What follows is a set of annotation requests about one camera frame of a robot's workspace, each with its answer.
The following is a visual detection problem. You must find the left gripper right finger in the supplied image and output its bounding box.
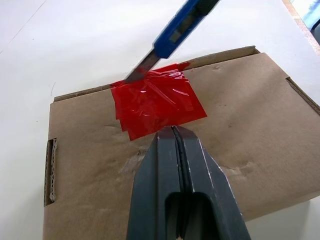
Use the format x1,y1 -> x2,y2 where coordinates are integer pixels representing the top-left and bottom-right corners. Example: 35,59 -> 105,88
173,125 -> 252,240

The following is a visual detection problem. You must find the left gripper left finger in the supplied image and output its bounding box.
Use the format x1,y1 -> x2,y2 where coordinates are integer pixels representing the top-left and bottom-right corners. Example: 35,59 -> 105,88
126,127 -> 188,240

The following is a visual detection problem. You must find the brown cardboard box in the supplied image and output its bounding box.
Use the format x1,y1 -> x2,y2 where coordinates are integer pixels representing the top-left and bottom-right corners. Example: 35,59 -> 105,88
42,44 -> 320,240

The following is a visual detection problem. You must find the blue utility knife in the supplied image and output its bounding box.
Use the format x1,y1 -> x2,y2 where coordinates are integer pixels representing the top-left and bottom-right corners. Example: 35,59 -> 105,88
122,0 -> 220,85

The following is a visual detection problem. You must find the red tape patch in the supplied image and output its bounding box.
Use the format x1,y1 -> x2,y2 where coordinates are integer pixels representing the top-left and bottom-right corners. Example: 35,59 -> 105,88
109,61 -> 208,142

